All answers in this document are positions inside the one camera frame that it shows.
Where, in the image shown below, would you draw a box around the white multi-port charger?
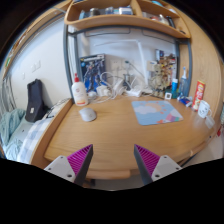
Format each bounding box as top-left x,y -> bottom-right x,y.
96,85 -> 111,98

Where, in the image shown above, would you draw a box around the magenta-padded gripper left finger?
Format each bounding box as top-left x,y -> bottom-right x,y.
43,143 -> 94,187

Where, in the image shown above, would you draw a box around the blue spray bottle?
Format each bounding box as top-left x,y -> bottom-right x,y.
178,66 -> 190,99

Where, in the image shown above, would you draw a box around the blue robot model kit box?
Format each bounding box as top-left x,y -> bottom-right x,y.
79,53 -> 108,93

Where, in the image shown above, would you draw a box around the white red-pump lotion bottle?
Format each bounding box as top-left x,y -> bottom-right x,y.
71,72 -> 90,107

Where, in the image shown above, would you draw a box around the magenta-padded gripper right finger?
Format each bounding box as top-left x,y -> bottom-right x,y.
133,144 -> 183,186

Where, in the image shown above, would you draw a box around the white wall switch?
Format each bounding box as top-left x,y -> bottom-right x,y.
30,59 -> 43,73

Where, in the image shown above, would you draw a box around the teal blanket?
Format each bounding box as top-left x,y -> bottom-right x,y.
0,108 -> 26,161

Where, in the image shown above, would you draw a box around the colourful toy box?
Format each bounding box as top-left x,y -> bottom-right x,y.
154,49 -> 178,91

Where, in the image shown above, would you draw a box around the blue snack packet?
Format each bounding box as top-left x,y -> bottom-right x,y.
178,96 -> 194,108

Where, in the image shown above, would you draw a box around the white wall socket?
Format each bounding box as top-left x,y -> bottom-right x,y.
111,59 -> 134,73

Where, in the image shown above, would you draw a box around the brown brick-built figure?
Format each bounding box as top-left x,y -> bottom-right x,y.
148,61 -> 172,98

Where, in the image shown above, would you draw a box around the white printed mug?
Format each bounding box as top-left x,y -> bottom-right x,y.
197,99 -> 213,120

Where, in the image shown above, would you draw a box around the plaid bedding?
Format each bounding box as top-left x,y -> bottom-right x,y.
16,116 -> 54,164

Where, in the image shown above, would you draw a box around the white desk lamp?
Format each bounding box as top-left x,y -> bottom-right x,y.
93,38 -> 154,98

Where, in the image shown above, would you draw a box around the grey computer mouse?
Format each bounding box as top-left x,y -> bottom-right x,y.
78,107 -> 98,123

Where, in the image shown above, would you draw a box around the small white carton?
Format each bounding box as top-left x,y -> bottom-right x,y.
146,60 -> 158,72

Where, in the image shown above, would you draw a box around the blue white-capped tube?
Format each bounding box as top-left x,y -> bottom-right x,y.
171,78 -> 179,98

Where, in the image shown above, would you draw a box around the white power adapter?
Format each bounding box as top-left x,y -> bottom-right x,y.
113,79 -> 125,96

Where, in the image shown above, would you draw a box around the black bag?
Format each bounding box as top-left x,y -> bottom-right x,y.
24,78 -> 49,124

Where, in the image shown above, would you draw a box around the clear glass cup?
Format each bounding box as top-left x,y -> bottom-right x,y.
122,73 -> 133,89

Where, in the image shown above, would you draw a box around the blue cloud-print mouse pad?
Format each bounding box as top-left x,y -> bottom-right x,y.
131,100 -> 185,127

